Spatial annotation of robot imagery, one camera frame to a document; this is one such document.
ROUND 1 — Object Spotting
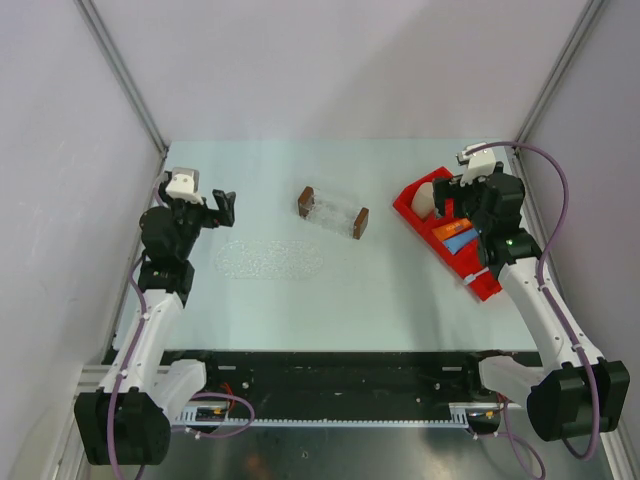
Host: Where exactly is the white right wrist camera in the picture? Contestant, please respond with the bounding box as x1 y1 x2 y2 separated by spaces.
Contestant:
456 142 498 186

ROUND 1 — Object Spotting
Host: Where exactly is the blue toothpaste tube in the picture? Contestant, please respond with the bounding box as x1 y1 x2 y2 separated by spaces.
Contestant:
443 229 478 255

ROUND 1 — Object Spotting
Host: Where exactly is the aluminium frame post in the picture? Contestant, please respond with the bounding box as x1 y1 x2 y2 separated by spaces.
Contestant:
74 0 169 159
515 0 610 142

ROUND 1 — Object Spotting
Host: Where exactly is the right aluminium frame post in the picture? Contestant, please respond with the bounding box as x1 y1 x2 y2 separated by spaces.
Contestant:
515 0 610 142

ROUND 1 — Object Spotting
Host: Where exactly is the beige cup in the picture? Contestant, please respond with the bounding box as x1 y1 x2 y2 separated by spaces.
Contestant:
410 182 435 221

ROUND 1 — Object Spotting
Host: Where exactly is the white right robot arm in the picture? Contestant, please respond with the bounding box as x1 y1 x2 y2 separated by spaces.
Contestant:
433 172 630 441

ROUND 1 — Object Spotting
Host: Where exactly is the left aluminium frame post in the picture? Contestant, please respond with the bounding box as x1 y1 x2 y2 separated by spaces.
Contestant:
74 0 169 159

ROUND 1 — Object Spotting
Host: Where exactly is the white toothbrush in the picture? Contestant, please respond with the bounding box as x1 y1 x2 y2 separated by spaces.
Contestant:
463 268 495 285

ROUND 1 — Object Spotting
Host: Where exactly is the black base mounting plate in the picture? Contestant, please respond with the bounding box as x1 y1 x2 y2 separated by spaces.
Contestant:
99 349 546 421

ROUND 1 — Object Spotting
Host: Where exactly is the clear oval glass tray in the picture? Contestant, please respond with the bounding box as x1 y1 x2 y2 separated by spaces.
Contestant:
215 240 324 280

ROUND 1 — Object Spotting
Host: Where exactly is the clear acrylic toothbrush stand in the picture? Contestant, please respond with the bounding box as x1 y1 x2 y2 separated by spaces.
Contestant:
297 186 370 240

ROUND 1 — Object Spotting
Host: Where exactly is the white slotted cable duct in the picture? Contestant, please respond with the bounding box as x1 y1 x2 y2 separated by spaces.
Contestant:
172 402 502 430

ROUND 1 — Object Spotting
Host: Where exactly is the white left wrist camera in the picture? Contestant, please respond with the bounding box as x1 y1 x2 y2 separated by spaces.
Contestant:
165 167 204 205

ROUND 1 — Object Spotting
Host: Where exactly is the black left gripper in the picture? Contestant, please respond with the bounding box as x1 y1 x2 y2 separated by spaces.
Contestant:
156 184 234 260

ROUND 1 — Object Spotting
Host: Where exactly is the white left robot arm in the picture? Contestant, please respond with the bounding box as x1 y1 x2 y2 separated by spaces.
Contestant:
74 190 236 471

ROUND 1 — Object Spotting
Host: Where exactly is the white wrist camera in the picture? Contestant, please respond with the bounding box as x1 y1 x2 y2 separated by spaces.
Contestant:
456 142 498 186
165 167 204 205

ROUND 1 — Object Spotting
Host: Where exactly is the red plastic organizer bin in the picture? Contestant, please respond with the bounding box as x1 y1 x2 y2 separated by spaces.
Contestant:
393 166 502 301

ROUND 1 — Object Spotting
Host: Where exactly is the orange toothpaste tube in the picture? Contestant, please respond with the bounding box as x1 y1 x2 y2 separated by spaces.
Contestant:
432 219 473 243

